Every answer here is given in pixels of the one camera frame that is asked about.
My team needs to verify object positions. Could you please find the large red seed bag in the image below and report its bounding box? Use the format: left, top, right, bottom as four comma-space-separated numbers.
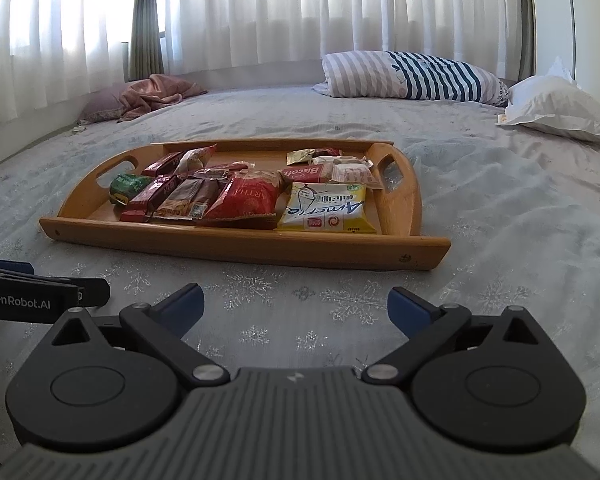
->
200, 169, 282, 231

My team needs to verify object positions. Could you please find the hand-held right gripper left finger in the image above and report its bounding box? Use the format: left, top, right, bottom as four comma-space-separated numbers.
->
27, 283, 231, 390

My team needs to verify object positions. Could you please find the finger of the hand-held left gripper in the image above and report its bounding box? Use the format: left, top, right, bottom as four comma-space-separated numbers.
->
0, 265, 111, 307
0, 257, 35, 276

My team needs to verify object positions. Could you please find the white sheer curtain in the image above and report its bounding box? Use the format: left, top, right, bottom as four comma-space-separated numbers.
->
0, 0, 526, 131

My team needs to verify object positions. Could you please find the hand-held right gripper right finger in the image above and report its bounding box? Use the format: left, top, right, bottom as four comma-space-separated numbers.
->
361, 287, 573, 388

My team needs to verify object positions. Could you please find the brown chocolate bar packet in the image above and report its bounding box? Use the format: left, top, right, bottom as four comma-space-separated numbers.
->
150, 177, 221, 222

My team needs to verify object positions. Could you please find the red caramel biscuit packet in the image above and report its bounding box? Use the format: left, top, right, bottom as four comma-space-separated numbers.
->
278, 165, 341, 185

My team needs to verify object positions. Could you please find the green snack packet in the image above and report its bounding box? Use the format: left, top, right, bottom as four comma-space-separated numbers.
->
109, 173, 152, 207

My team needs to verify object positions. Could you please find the white pillow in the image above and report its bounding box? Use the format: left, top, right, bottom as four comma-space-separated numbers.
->
496, 57, 600, 142

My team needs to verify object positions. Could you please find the short dark red packet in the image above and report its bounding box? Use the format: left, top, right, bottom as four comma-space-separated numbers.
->
140, 151, 185, 177

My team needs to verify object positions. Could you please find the red and brown bar packet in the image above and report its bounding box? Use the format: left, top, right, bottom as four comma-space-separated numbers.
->
119, 174, 182, 223

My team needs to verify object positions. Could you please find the red packet with round emblem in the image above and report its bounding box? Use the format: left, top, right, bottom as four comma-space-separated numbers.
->
286, 147, 343, 166

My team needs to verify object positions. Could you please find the small clear red biscuit packet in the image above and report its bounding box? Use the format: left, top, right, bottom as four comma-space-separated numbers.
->
174, 143, 218, 177

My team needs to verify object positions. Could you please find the striped pillow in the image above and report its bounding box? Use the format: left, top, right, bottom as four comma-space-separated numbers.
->
312, 51, 511, 107

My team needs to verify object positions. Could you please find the grey-green curtain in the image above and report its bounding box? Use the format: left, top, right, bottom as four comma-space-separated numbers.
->
127, 0, 166, 82
517, 0, 537, 81

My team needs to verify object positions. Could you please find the grey snowflake bed sheet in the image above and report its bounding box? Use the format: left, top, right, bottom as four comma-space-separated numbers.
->
0, 80, 600, 461

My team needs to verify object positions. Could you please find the yellow and white snack packet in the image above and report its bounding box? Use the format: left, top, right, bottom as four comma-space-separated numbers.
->
274, 181, 378, 235

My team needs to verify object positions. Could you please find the wooden tray with handles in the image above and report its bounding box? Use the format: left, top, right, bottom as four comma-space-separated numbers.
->
39, 137, 452, 272

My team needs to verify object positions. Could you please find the lavender pillow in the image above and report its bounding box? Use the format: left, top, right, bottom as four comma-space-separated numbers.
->
77, 85, 131, 125

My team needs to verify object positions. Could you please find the white packet with red print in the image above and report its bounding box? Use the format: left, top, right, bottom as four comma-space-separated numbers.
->
327, 161, 385, 191

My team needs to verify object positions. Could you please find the pink crumpled cloth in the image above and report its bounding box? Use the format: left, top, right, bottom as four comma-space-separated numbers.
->
116, 74, 208, 123

